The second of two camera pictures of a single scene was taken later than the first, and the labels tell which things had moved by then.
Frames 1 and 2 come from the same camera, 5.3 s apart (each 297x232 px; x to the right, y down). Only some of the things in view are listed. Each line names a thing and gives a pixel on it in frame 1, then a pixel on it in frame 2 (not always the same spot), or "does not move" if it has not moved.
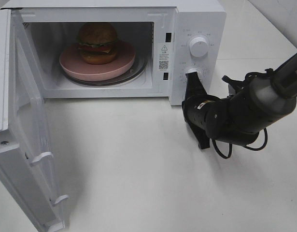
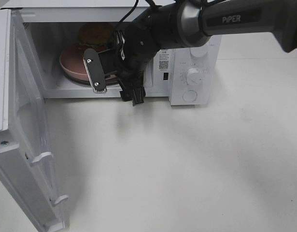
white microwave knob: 199,71 does not move
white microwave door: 21,146 does not move
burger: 97,42 does not move
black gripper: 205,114 to 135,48
